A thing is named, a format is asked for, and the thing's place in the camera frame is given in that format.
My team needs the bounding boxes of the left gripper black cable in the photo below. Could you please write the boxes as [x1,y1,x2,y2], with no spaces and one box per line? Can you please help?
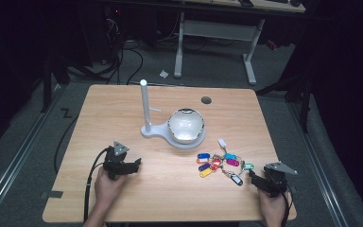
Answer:
[83,147,112,223]

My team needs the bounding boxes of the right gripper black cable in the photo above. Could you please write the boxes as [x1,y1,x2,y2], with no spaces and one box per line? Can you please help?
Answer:
[279,188,295,227]

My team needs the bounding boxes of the white stand with pole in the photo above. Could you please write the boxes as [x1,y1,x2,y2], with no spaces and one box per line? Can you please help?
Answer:
[139,79,207,150]

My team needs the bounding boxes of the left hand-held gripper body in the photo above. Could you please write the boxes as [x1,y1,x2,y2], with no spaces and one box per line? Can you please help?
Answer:
[103,140,130,181]

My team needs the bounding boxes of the black tape strip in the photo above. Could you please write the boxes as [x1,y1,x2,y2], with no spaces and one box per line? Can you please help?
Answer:
[41,190,64,200]

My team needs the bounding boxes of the white-framed wooden desk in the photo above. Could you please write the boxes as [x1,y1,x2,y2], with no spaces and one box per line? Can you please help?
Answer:
[173,0,306,86]

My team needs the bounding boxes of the person's right hand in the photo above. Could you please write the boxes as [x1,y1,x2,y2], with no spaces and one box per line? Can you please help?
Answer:
[258,190,288,221]

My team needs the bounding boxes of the black floor tape mark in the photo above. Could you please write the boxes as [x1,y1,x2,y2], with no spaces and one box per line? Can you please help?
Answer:
[60,107,74,119]

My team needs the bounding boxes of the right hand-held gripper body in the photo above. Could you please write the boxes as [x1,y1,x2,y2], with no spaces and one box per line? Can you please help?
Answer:
[263,161,299,198]

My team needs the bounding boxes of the black floor cables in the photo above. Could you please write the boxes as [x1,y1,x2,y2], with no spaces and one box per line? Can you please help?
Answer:
[103,9,145,85]

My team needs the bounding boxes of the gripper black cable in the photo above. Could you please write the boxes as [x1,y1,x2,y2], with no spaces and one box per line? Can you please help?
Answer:
[83,147,112,223]
[279,188,295,227]

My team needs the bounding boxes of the metal floor rail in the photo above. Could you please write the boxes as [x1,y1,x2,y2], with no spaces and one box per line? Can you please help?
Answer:
[287,102,351,227]
[0,84,64,223]

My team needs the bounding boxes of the thin black floor cable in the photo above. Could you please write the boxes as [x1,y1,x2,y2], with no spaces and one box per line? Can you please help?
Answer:
[53,114,80,174]

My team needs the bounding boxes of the dark metal stand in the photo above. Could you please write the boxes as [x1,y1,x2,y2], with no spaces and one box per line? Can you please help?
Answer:
[40,46,71,114]

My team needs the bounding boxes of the dark tripod stand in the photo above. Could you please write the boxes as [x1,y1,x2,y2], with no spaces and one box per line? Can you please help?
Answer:
[254,62,315,134]

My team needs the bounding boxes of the bunch of colourful key tags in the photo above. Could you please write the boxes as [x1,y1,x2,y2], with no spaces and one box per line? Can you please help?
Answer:
[196,137,255,187]

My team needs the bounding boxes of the person's left hand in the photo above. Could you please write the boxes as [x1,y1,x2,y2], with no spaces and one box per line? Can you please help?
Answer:
[94,166,128,211]

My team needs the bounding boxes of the shiny silver bowl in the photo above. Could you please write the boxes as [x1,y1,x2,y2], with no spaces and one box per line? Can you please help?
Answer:
[167,108,205,146]

